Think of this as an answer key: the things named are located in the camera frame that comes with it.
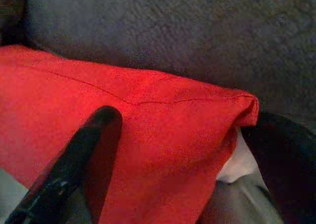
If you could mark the brown fabric sofa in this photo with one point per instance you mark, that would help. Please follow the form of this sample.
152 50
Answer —
172 23

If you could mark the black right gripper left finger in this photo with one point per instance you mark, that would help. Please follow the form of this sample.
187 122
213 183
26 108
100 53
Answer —
61 179

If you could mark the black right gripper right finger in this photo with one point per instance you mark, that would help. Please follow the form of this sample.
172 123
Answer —
291 164

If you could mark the red pillow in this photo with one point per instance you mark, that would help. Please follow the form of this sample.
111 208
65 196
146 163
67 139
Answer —
160 135

